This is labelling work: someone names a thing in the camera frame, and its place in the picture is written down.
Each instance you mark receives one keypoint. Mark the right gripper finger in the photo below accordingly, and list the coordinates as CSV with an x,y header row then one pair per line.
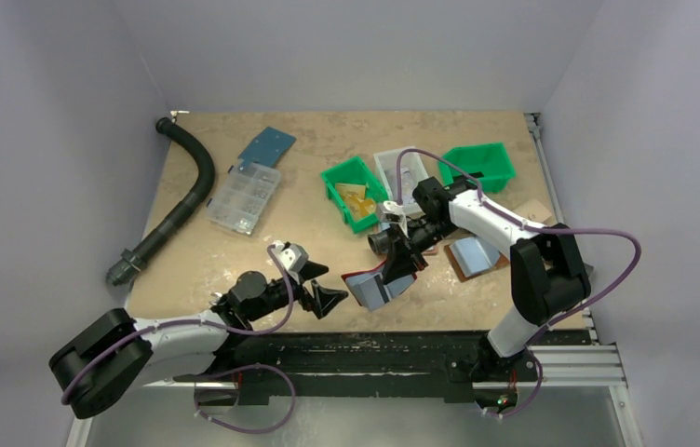
x,y
416,246
399,262

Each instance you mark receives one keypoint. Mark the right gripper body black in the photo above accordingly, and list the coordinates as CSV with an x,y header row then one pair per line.
x,y
408,245

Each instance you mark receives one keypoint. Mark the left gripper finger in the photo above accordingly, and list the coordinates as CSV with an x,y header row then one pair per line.
x,y
311,270
324,300

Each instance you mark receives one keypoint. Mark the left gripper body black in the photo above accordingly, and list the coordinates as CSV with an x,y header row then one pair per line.
x,y
277,292

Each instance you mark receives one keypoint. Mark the red leather card holder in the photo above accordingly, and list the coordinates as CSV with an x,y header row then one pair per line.
x,y
370,292

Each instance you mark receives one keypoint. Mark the white plastic bin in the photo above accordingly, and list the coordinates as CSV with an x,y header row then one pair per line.
x,y
400,178

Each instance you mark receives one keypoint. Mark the green bin with yellow items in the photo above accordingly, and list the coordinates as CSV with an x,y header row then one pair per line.
x,y
355,191

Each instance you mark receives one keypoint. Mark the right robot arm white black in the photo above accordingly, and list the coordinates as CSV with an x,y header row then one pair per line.
x,y
547,272

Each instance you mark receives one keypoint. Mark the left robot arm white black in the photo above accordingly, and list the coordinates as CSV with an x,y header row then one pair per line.
x,y
118,352

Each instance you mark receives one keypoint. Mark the brown open card holder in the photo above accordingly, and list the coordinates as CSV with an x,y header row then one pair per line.
x,y
471,257

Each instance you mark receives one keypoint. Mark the clear compartment screw box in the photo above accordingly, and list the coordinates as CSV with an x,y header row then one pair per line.
x,y
240,201

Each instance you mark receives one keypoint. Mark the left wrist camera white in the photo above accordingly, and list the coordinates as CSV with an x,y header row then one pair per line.
x,y
292,257

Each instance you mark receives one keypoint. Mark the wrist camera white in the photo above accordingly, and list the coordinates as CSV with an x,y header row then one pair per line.
x,y
391,213
292,257

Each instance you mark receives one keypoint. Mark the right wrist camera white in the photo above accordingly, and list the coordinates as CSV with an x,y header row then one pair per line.
x,y
391,213

